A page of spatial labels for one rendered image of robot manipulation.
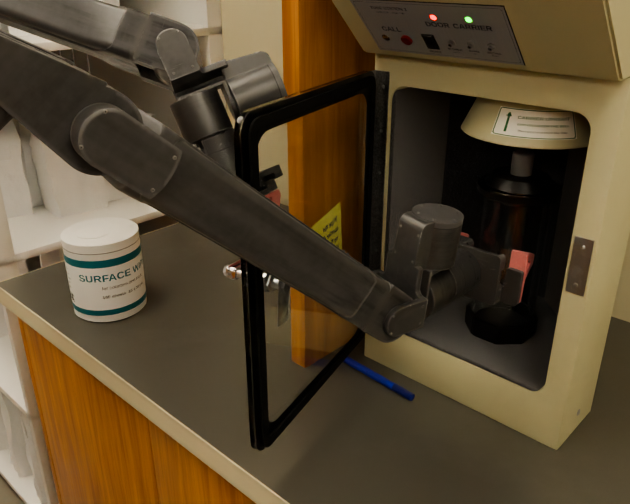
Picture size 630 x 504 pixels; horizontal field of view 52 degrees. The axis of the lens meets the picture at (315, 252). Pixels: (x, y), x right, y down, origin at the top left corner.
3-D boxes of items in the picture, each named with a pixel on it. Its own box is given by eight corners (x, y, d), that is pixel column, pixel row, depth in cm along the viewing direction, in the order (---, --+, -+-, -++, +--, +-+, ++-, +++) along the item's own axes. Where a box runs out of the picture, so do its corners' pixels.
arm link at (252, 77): (160, 65, 78) (150, 35, 69) (248, 32, 79) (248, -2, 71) (199, 154, 77) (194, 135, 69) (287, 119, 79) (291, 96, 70)
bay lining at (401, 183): (466, 269, 114) (488, 64, 99) (615, 320, 98) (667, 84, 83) (381, 321, 98) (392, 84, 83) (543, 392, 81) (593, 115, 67)
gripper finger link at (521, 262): (501, 224, 86) (465, 243, 79) (553, 239, 81) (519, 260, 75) (495, 270, 88) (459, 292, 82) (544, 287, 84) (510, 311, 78)
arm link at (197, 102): (166, 100, 75) (164, 94, 69) (221, 79, 76) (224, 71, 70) (190, 156, 76) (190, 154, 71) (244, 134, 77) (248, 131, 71)
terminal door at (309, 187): (366, 335, 99) (376, 68, 82) (256, 458, 74) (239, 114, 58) (361, 334, 99) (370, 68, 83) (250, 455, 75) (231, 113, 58)
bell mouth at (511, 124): (501, 110, 94) (506, 71, 92) (626, 130, 83) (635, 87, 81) (434, 132, 82) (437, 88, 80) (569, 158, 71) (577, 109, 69)
